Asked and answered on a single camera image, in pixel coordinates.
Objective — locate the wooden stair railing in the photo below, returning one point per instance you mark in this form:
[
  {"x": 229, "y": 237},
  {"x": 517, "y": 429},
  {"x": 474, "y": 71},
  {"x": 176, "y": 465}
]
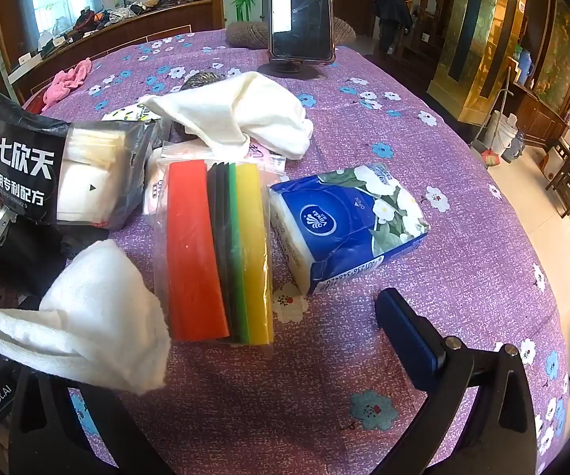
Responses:
[{"x": 430, "y": 15}]

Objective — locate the dark jacket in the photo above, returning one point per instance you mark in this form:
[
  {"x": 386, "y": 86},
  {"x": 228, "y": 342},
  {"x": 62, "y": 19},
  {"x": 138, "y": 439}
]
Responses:
[{"x": 391, "y": 15}]

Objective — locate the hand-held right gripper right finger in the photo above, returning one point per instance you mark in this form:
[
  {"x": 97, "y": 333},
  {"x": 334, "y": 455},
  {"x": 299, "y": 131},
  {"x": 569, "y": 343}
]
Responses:
[{"x": 408, "y": 336}]

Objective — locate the blue bottle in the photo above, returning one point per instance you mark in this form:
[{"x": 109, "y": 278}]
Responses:
[{"x": 524, "y": 67}]

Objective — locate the white black printed packet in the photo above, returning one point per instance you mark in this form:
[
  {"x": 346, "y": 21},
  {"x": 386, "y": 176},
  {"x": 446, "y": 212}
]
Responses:
[{"x": 121, "y": 114}]

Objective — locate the wooden cabinet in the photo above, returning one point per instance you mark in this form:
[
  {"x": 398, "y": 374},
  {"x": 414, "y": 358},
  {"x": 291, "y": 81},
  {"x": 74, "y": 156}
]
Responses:
[{"x": 542, "y": 109}]

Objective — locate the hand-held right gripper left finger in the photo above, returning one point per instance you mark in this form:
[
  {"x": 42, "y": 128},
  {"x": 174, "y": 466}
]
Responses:
[{"x": 42, "y": 430}]

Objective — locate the purple floral tablecloth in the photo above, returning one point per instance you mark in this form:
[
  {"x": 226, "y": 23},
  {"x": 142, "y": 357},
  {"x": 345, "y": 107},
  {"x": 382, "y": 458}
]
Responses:
[{"x": 463, "y": 237}]

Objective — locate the grey bucket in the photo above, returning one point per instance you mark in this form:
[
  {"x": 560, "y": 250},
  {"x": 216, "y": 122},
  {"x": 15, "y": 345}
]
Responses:
[{"x": 516, "y": 151}]

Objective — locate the black packet of white pads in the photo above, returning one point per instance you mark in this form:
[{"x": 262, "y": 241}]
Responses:
[{"x": 22, "y": 158}]

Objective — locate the pink fluffy cloth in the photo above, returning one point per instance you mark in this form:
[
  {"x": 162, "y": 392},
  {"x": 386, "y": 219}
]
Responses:
[{"x": 69, "y": 81}]

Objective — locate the blue floral tissue pack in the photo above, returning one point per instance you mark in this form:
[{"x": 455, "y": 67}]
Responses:
[{"x": 344, "y": 222}]

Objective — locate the white bucket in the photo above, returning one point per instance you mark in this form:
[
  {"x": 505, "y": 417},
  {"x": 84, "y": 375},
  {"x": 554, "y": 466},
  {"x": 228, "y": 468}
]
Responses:
[{"x": 503, "y": 133}]

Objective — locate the grey knitted ball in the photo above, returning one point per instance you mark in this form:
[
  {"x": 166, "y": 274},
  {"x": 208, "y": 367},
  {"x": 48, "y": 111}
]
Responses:
[{"x": 201, "y": 80}]

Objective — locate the cream white cloth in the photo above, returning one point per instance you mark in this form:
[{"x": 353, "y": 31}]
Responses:
[{"x": 245, "y": 109}]

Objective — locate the golden pillar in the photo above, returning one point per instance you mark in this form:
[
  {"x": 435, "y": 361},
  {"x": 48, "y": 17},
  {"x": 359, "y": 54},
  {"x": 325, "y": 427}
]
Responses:
[{"x": 477, "y": 44}]

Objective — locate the wooden counter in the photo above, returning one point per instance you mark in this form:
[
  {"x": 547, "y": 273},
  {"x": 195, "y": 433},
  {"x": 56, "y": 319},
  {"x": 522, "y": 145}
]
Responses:
[{"x": 131, "y": 29}]

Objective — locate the white towel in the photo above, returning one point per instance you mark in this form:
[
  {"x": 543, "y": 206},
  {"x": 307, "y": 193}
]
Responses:
[{"x": 97, "y": 316}]

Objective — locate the round phone stand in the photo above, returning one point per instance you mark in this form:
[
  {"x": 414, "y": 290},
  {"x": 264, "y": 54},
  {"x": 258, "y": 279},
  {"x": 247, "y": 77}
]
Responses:
[{"x": 289, "y": 68}]

